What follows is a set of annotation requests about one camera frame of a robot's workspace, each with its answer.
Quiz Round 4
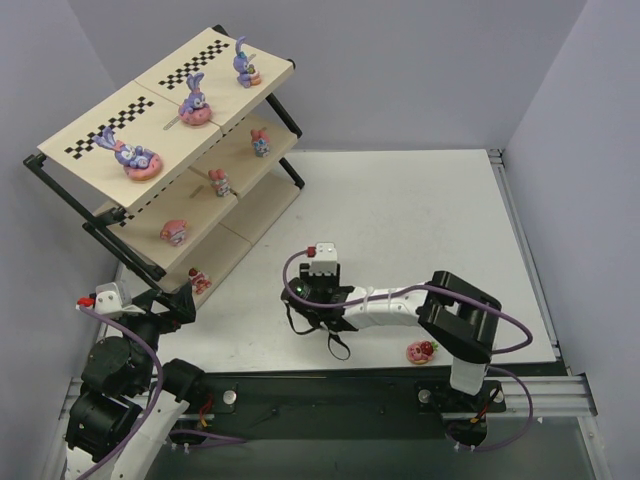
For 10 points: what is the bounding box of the pink bear strawberry donut toy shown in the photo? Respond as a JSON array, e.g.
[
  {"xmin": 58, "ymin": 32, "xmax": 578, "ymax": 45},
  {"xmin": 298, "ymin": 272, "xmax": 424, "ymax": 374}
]
[{"xmin": 405, "ymin": 340, "xmax": 439, "ymax": 365}]

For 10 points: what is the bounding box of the purple bunny holding cupcake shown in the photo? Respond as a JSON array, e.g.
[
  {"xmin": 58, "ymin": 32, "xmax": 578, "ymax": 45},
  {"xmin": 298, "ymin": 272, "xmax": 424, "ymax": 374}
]
[{"xmin": 233, "ymin": 36, "xmax": 262, "ymax": 88}]

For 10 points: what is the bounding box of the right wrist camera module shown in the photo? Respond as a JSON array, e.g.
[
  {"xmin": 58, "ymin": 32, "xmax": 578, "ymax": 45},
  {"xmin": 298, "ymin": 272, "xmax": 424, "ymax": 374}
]
[{"xmin": 306, "ymin": 242, "xmax": 339, "ymax": 276}]

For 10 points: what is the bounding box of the pink figure flower wreath toy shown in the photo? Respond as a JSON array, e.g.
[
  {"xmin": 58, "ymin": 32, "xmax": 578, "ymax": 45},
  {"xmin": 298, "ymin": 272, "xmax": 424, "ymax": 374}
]
[{"xmin": 208, "ymin": 169, "xmax": 231, "ymax": 197}]

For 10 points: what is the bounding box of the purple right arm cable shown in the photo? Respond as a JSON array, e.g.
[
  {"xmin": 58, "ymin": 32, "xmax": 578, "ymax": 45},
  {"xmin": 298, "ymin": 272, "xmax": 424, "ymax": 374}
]
[{"xmin": 283, "ymin": 247, "xmax": 539, "ymax": 454}]

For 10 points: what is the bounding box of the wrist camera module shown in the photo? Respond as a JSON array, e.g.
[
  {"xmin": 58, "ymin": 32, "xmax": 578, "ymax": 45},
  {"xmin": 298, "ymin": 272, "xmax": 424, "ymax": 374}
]
[
  {"xmin": 76, "ymin": 281, "xmax": 133, "ymax": 318},
  {"xmin": 306, "ymin": 242, "xmax": 339, "ymax": 276}
]

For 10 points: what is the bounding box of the strawberry cake slice toy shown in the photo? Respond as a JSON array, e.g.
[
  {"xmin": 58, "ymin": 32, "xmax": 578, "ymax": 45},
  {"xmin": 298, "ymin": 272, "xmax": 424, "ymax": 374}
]
[{"xmin": 188, "ymin": 267, "xmax": 212, "ymax": 295}]

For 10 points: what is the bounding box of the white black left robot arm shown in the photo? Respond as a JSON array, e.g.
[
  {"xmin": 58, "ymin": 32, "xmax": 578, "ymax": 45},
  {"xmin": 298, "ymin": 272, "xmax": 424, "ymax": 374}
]
[{"xmin": 65, "ymin": 282, "xmax": 213, "ymax": 479}]

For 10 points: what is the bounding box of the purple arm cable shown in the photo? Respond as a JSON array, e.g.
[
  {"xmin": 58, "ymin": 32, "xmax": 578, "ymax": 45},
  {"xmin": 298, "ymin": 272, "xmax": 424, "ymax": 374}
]
[
  {"xmin": 67, "ymin": 304, "xmax": 246, "ymax": 480},
  {"xmin": 283, "ymin": 247, "xmax": 539, "ymax": 454}
]

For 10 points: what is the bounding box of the aluminium table frame rail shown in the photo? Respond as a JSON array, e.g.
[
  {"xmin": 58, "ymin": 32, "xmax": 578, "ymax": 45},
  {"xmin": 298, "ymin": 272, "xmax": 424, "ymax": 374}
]
[{"xmin": 496, "ymin": 375, "xmax": 598, "ymax": 418}]

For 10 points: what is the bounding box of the beige three-tier shelf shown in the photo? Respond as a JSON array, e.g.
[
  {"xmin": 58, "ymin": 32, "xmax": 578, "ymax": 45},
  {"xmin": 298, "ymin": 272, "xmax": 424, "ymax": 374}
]
[{"xmin": 25, "ymin": 26, "xmax": 304, "ymax": 305}]

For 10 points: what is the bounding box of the pink figure blue sunglasses toy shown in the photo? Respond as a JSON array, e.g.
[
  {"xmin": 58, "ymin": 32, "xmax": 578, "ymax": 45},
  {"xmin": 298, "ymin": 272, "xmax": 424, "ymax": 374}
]
[{"xmin": 250, "ymin": 128, "xmax": 270, "ymax": 158}]

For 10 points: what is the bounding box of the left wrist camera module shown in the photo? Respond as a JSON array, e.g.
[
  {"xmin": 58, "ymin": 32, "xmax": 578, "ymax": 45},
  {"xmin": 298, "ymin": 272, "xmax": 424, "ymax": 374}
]
[{"xmin": 76, "ymin": 281, "xmax": 133, "ymax": 318}]

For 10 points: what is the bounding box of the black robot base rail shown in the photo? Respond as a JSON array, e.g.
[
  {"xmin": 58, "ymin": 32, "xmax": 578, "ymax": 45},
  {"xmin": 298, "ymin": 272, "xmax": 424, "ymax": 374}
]
[{"xmin": 163, "ymin": 359, "xmax": 506, "ymax": 442}]

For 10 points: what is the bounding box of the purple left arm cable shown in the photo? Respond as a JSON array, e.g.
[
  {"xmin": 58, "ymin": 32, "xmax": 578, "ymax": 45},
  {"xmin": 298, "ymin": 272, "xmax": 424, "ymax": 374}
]
[{"xmin": 67, "ymin": 304, "xmax": 246, "ymax": 480}]

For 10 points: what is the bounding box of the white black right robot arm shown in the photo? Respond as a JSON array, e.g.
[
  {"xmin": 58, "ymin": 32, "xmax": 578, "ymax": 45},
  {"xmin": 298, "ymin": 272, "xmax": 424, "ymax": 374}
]
[{"xmin": 281, "ymin": 263, "xmax": 500, "ymax": 395}]

